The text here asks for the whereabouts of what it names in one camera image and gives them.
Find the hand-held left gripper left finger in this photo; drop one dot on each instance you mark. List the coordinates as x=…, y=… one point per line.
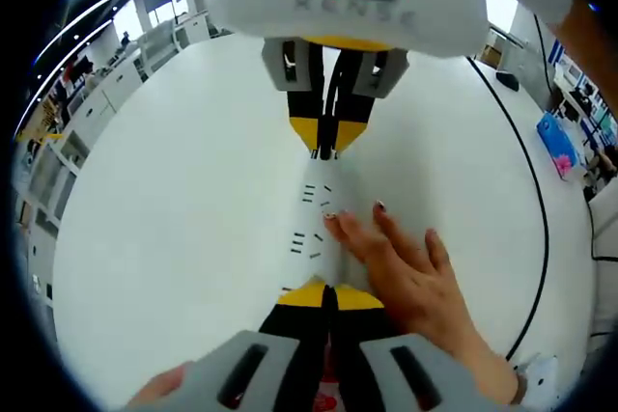
x=289, y=330

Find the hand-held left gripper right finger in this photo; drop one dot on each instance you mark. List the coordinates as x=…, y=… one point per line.
x=367, y=335

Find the white USB port power strip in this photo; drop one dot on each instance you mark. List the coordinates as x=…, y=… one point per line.
x=318, y=219

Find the white desk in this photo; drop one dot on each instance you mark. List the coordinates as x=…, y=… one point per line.
x=169, y=190

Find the person's left hand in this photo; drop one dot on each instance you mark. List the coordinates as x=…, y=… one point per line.
x=159, y=385

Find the small black object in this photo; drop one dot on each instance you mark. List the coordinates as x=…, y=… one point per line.
x=508, y=81

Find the small white device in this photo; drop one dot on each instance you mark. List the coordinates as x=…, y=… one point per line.
x=538, y=380

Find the blue tissue box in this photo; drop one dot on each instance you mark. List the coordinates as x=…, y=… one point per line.
x=560, y=146

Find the row of white cabinets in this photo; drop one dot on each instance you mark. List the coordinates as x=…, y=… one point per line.
x=77, y=142

